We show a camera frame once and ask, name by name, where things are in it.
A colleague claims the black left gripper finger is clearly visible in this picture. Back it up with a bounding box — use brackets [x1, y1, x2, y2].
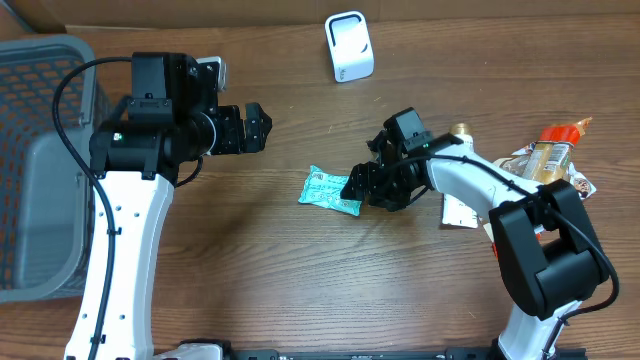
[245, 102, 272, 135]
[244, 132, 265, 153]

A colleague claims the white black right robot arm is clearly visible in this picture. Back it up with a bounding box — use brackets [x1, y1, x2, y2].
[341, 107, 620, 359]

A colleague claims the teal snack packet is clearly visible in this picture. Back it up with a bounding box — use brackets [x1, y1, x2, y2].
[298, 165, 362, 216]

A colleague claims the white gold-capped cream tube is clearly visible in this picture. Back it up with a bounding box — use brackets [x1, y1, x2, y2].
[442, 123, 478, 228]

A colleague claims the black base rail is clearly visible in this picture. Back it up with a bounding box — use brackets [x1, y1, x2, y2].
[149, 338, 587, 360]

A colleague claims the grey plastic shopping basket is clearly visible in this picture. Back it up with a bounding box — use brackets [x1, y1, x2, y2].
[1, 35, 94, 303]

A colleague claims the white black barcode scanner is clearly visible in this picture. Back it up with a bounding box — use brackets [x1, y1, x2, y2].
[324, 11, 375, 83]

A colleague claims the beige Pantree snack pouch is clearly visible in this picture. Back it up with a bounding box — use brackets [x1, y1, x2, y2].
[494, 142, 597, 200]

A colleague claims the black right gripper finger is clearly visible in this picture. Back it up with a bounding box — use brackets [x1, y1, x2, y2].
[349, 162, 378, 185]
[340, 182, 372, 202]

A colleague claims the orange spaghetti pasta packet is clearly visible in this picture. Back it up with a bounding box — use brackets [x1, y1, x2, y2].
[489, 116, 594, 259]

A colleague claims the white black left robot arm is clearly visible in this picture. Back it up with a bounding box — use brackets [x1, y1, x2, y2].
[65, 52, 272, 359]

